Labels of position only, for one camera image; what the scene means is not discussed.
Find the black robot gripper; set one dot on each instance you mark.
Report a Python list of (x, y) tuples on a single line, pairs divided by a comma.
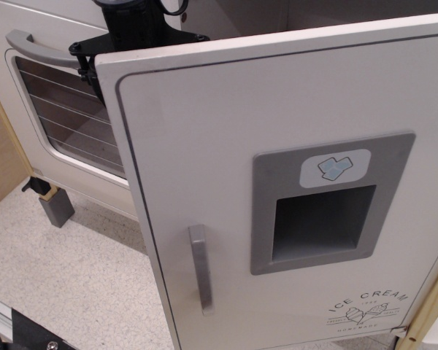
[(132, 25)]

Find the white toy fridge door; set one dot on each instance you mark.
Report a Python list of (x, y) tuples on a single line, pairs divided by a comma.
[(189, 120)]

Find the white toy oven door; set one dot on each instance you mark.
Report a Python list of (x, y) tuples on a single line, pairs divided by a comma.
[(63, 128)]

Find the grey kitchen leg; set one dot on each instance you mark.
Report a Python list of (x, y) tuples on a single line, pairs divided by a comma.
[(58, 209)]

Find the white toy kitchen cabinet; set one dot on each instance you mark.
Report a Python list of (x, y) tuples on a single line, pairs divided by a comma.
[(58, 24)]

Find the grey ice dispenser panel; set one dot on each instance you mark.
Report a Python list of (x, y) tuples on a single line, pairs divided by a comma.
[(323, 204)]

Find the grey oven door handle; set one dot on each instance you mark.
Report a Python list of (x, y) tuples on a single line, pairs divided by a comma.
[(24, 43)]

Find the black clamp bracket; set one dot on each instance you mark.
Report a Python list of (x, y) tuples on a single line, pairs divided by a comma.
[(38, 185)]

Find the grey fridge door handle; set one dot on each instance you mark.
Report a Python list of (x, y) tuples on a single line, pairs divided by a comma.
[(202, 268)]

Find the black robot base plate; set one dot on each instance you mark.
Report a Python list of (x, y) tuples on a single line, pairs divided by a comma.
[(27, 334)]

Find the beige wooden frame post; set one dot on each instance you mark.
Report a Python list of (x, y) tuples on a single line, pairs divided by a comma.
[(422, 322)]

